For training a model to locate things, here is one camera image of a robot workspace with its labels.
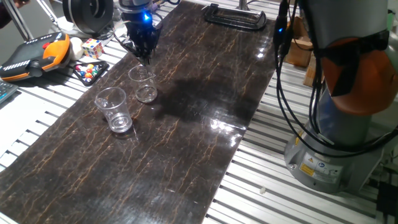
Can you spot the person forearm dark sleeve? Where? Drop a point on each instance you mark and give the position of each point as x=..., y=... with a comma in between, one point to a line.
x=4, y=15

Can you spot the white egg shaped object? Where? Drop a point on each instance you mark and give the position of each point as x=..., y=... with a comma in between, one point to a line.
x=76, y=48

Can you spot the billiard ball triangle toy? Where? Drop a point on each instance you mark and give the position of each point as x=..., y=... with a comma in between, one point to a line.
x=88, y=73

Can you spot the person hand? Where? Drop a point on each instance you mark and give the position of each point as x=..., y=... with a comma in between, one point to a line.
x=21, y=2

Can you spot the clear ribbed plastic cup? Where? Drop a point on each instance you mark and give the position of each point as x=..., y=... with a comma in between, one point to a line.
x=115, y=112

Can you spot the dark marble pattern mat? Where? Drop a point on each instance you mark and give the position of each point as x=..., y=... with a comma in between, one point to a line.
x=140, y=155

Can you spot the clear glass beaker cup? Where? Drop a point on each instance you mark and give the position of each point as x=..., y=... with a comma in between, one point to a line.
x=144, y=87

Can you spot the black clamp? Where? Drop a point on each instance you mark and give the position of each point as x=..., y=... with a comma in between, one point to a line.
x=236, y=18

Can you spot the thin aluminium frame bar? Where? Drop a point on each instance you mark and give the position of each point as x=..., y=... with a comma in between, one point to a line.
x=46, y=12

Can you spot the black filament spool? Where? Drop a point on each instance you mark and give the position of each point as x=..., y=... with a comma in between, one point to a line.
x=90, y=15

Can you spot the black computer keyboard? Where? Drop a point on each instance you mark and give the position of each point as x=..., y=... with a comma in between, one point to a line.
x=4, y=91

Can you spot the rubik's cube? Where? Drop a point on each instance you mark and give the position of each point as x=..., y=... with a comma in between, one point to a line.
x=92, y=48

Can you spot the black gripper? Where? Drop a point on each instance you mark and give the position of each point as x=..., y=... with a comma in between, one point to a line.
x=143, y=29

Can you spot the orange black teach pendant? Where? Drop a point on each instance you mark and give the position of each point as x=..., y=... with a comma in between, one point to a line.
x=31, y=59

